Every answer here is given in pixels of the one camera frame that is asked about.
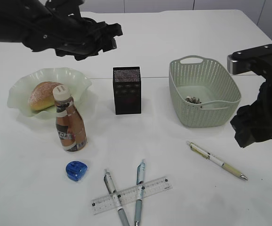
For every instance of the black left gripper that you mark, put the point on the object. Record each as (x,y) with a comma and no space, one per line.
(78,36)

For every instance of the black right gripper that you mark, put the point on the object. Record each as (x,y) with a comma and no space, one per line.
(253,123)

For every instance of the sugared bread roll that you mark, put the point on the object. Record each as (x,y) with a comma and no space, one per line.
(42,96)

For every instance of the paper ball grey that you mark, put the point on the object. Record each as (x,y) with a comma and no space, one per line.
(198,100)

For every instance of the paper ball pink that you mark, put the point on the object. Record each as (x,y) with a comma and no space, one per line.
(191,99)

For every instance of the brown coffee bottle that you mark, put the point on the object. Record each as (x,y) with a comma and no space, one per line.
(69,123)

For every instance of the blue pencil sharpener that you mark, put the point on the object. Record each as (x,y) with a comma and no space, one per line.
(75,170)

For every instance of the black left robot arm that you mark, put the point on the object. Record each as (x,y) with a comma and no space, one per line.
(22,21)

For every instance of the pale green woven basket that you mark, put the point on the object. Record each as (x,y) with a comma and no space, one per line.
(211,83)

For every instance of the cream green ballpoint pen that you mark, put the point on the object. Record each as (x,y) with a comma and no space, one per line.
(207,155)

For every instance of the black mesh pen holder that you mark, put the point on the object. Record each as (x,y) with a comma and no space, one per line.
(127,90)

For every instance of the pale green wavy plate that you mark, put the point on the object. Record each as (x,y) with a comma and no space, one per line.
(20,92)

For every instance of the light blue pen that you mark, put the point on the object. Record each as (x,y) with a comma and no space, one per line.
(140,189)

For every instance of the grey white pen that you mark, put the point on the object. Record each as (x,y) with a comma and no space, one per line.
(113,192)

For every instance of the clear plastic ruler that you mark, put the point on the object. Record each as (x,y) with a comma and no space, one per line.
(105,203)

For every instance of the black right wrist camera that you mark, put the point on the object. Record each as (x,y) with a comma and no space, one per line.
(257,60)

